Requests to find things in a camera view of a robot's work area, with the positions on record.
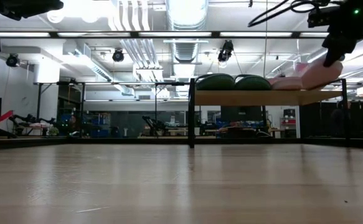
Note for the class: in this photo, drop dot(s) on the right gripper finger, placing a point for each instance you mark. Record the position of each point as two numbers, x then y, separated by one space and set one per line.
332 59

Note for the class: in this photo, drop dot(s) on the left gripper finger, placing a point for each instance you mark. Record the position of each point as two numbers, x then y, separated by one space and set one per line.
35 7

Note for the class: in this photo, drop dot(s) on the pink rubber slide sandal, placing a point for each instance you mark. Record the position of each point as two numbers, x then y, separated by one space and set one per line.
285 84
318 76

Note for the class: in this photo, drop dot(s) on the green rubber slide sandal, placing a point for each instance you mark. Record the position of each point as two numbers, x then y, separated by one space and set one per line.
215 83
252 84

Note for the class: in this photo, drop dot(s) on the black background robot arm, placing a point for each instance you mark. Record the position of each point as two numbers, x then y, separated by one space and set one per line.
151 124

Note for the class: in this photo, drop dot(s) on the black overhead light bar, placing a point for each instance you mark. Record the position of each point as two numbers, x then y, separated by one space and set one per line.
134 34

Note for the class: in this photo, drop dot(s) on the black monitor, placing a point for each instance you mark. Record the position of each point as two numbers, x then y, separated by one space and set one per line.
240 113

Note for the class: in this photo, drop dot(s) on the red tape strip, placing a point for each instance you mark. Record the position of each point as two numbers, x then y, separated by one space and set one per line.
2 117

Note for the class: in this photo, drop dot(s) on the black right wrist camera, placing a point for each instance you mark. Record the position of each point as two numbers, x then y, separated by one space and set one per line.
322 17

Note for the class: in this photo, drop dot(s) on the black ceiling camera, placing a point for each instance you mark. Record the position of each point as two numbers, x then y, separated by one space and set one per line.
225 51
118 55
12 60

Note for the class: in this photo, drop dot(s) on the wooden shelf with black frame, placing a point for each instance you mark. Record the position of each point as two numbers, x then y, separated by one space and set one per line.
262 97

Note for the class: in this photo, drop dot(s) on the black background rig frame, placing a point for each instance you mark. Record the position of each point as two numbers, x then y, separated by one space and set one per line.
83 93

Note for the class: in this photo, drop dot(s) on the black metal table frame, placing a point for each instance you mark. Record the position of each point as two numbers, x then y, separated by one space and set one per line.
168 140

